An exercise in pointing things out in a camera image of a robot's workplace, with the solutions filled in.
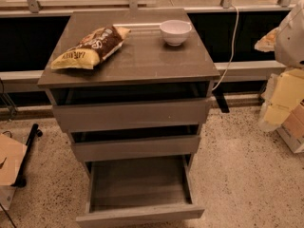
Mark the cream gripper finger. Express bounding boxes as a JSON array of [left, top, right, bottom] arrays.
[[255, 28, 277, 52], [257, 68, 304, 132]]

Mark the brown yellow chip bag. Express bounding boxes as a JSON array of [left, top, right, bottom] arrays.
[[50, 26, 131, 69]]

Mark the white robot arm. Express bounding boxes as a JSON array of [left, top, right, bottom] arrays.
[[255, 0, 304, 132]]

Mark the grey drawer cabinet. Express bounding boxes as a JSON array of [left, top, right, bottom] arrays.
[[37, 8, 221, 228]]

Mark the bottom grey drawer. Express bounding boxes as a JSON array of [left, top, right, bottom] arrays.
[[76, 156, 204, 228]]

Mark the top grey drawer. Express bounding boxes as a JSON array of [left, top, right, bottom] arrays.
[[53, 81, 210, 133]]

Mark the cardboard box right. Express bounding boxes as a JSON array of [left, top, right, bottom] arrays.
[[277, 102, 304, 154]]

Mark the cardboard box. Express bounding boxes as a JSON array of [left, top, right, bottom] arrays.
[[0, 134, 28, 186], [277, 102, 304, 154]]

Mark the white ceramic bowl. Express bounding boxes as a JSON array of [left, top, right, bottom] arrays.
[[160, 20, 192, 47]]

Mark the black stand leg left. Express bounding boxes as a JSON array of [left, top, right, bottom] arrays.
[[11, 123, 43, 188]]

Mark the cardboard box left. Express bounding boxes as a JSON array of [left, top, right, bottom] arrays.
[[0, 134, 28, 186]]

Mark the white power cable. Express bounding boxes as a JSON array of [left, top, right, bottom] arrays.
[[212, 5, 240, 92]]

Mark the black bracket behind cabinet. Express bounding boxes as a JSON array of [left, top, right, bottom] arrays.
[[213, 90, 230, 113]]

